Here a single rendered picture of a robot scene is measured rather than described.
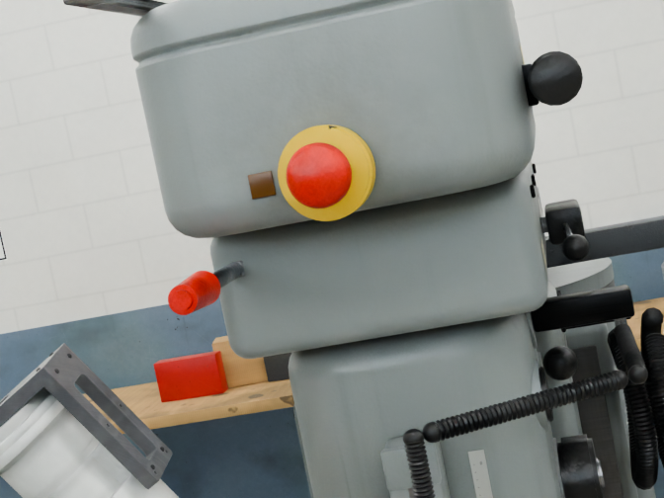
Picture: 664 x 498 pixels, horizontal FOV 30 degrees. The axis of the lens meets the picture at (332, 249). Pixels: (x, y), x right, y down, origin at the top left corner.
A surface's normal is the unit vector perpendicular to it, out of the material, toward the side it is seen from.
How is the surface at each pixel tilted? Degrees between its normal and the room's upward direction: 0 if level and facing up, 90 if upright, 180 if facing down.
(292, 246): 90
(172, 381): 90
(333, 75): 90
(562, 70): 90
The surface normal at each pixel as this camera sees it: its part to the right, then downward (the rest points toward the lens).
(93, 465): 0.54, -0.35
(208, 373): -0.21, 0.13
